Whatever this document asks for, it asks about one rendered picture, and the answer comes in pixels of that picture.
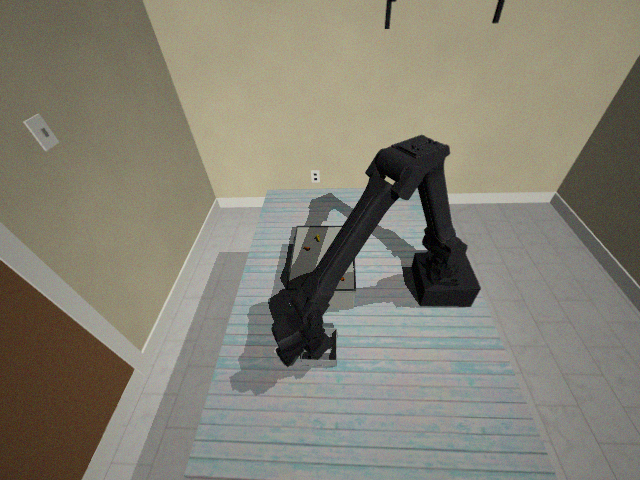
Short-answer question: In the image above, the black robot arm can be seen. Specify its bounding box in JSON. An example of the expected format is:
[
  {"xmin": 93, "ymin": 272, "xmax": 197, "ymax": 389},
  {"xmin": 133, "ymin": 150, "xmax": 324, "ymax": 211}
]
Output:
[{"xmin": 271, "ymin": 135, "xmax": 467, "ymax": 367}]

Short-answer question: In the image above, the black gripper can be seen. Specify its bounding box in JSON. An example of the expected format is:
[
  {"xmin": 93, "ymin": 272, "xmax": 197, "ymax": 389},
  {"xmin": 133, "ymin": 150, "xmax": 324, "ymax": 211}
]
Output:
[{"xmin": 302, "ymin": 328, "xmax": 334, "ymax": 360}]

